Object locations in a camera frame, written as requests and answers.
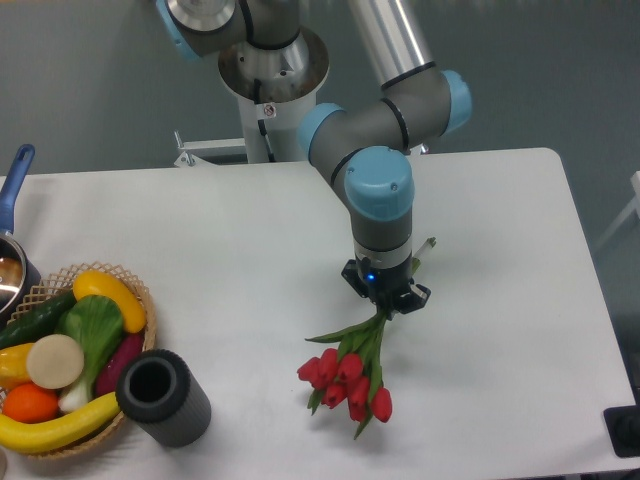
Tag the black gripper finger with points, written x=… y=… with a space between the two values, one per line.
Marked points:
x=413 y=298
x=358 y=274

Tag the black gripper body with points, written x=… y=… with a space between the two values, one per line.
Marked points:
x=386 y=281

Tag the red tulip bouquet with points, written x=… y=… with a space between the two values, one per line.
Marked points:
x=351 y=373

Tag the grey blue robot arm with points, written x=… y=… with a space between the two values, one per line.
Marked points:
x=362 y=156

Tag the dark grey ribbed vase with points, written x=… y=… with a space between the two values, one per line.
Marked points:
x=159 y=393

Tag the purple sweet potato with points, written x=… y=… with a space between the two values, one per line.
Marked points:
x=126 y=351

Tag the black device at edge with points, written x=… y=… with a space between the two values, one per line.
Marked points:
x=623 y=429

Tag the green bok choy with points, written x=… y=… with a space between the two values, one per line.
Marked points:
x=96 y=324

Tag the beige round disc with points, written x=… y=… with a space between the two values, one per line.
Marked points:
x=55 y=361

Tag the green cucumber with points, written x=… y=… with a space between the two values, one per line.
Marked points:
x=38 y=322

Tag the orange fruit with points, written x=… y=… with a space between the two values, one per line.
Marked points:
x=29 y=403

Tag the yellow bell pepper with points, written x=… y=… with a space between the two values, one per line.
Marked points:
x=13 y=366

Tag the yellow banana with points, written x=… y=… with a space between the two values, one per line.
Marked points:
x=85 y=424

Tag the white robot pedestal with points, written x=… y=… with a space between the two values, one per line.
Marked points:
x=274 y=90

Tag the white furniture frame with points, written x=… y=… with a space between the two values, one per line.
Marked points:
x=624 y=219

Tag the blue handled saucepan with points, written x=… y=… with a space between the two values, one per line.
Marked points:
x=18 y=274

